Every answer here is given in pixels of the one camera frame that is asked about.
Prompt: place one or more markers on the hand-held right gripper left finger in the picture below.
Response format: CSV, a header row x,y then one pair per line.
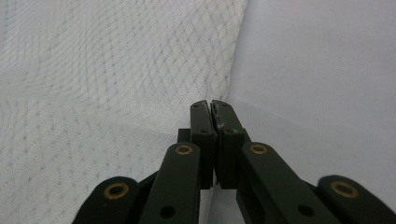
x,y
203,143

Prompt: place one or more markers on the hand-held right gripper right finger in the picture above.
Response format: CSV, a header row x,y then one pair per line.
x,y
229,146

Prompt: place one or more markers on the white mesh cloth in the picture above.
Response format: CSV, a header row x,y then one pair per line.
x,y
109,77

